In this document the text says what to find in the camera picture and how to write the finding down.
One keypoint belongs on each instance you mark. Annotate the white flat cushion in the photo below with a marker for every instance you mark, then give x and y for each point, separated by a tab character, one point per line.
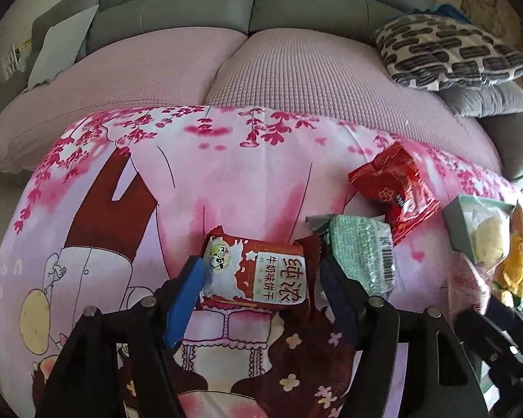
63	45

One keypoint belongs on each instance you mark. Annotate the black and white patterned pillow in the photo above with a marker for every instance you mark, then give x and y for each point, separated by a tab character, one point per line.
449	52

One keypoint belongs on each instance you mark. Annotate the yellow clear snack packet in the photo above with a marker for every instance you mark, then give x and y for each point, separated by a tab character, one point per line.
518	265

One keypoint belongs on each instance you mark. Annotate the blue cloth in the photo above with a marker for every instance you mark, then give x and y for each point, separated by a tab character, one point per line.
451	12

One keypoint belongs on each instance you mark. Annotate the teal cardboard box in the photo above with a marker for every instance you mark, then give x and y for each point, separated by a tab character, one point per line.
457	222

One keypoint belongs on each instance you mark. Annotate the pink swiss roll packet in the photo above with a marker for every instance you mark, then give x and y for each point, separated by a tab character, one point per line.
466	283

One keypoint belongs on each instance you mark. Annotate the red crinkled snack packet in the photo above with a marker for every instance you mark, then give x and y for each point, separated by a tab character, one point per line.
396	187

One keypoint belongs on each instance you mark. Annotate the red and white biscuit packet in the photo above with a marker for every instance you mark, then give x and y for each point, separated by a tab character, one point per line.
261	278

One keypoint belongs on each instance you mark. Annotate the pink quilted sofa cover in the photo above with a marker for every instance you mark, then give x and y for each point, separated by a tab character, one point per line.
287	65

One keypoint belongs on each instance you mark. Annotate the small white rack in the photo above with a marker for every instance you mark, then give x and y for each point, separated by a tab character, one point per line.
17	59

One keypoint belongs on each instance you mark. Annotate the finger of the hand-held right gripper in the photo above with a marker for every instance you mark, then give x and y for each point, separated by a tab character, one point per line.
483	331
505	313

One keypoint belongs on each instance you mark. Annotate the grey sofa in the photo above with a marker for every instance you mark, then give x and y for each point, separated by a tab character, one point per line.
178	0

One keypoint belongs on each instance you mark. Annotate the pink printed blanket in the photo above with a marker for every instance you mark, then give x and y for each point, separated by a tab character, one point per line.
222	174

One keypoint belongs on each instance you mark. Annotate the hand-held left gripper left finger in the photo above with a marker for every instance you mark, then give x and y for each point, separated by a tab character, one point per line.
185	305

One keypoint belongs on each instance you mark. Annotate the grey pillow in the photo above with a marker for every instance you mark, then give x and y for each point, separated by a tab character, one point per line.
488	100

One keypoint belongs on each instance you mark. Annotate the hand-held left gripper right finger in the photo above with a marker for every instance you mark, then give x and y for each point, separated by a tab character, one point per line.
340	305

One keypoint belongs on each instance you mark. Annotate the clear round pastry packet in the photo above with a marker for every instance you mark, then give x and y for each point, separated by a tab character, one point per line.
488	235

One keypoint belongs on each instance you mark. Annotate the green patterned snack packet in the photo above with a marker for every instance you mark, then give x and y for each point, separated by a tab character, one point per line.
361	248

